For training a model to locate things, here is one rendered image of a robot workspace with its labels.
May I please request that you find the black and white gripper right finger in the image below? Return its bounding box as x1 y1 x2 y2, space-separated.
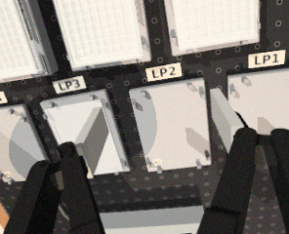
196 88 289 234

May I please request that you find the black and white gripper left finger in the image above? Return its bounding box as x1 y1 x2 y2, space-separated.
3 106 109 234

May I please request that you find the white operator panel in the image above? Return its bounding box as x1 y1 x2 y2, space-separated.
100 206 204 234

